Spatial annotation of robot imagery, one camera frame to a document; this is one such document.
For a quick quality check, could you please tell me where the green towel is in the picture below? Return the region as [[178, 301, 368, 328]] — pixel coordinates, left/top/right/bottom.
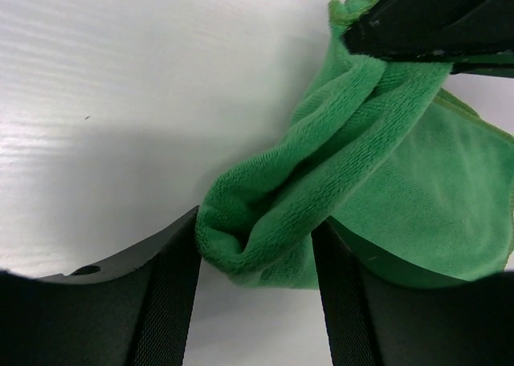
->
[[195, 0, 513, 289]]

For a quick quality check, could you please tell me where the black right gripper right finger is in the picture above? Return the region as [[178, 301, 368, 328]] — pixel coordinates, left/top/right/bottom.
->
[[312, 218, 513, 365]]

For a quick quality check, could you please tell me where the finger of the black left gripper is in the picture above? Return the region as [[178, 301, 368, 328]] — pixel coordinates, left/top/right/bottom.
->
[[343, 0, 513, 61], [451, 55, 513, 78]]

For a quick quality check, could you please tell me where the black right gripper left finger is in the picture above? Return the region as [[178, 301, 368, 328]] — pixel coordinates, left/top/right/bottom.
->
[[1, 209, 201, 365]]

